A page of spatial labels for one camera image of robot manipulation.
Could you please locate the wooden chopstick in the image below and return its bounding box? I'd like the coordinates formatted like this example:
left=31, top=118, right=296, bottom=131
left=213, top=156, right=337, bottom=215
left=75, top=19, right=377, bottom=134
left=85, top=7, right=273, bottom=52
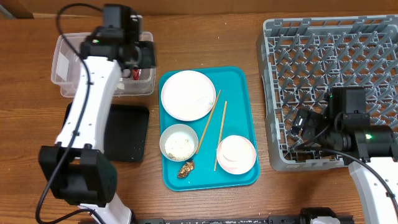
left=195, top=90, right=221, bottom=154
left=213, top=101, right=228, bottom=172

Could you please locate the cooked white rice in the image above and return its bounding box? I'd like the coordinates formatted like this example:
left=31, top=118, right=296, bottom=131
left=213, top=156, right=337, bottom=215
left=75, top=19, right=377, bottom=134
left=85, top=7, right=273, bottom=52
left=164, top=132, right=195, bottom=161

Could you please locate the clear plastic waste bin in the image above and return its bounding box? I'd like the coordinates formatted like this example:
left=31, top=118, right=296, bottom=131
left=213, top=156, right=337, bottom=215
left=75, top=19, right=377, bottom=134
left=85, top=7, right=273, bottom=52
left=51, top=36, right=156, bottom=98

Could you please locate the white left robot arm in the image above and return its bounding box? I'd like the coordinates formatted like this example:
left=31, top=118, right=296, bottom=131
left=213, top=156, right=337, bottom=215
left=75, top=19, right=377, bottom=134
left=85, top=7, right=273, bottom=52
left=39, top=4, right=156, bottom=223

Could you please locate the right wooden chopstick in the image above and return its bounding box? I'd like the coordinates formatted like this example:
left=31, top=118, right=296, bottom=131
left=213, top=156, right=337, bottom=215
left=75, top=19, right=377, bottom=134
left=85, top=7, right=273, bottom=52
left=213, top=101, right=228, bottom=172

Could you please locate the white paper cup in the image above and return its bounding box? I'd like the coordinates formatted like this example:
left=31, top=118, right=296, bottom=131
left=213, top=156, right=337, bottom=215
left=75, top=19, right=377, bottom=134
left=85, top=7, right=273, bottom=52
left=220, top=135, right=251, bottom=162

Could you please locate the red snack wrapper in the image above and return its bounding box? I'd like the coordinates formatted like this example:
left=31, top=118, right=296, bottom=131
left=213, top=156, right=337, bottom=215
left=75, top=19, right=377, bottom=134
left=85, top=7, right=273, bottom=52
left=131, top=69, right=141, bottom=80

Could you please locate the left wooden chopstick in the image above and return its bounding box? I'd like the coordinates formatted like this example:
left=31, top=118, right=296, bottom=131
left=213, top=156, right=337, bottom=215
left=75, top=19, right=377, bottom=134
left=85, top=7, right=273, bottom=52
left=195, top=90, right=221, bottom=154

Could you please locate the black mounting rail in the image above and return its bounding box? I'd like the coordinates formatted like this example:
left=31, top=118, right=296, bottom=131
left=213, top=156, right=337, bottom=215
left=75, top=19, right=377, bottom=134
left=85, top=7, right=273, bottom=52
left=135, top=207, right=355, bottom=224

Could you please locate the black waste tray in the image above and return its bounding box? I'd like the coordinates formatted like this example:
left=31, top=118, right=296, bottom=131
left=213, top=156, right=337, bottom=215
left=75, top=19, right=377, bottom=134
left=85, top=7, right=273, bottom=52
left=54, top=99, right=149, bottom=174

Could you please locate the brown food scrap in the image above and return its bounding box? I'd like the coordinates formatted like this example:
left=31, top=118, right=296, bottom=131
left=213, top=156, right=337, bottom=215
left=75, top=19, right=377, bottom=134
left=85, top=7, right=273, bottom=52
left=177, top=161, right=195, bottom=179

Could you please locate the pink round plate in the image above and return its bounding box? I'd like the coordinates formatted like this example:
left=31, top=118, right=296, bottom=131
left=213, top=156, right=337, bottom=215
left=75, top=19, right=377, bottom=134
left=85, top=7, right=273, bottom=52
left=160, top=70, right=216, bottom=121

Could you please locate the teal serving tray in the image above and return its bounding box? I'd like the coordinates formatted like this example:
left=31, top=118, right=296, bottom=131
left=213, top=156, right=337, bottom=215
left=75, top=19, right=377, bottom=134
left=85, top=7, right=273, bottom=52
left=162, top=66, right=260, bottom=191

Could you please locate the grey bowl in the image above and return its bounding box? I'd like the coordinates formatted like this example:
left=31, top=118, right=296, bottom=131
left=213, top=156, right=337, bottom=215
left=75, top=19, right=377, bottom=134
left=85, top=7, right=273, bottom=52
left=159, top=124, right=198, bottom=162

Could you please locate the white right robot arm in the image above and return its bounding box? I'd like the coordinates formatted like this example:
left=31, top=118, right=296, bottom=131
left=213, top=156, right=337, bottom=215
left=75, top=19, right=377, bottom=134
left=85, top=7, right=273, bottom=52
left=290, top=86, right=397, bottom=223

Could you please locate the grey dishwasher rack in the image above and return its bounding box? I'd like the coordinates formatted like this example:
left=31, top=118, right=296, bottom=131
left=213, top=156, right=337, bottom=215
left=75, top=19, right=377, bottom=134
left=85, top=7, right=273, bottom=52
left=257, top=15, right=397, bottom=171

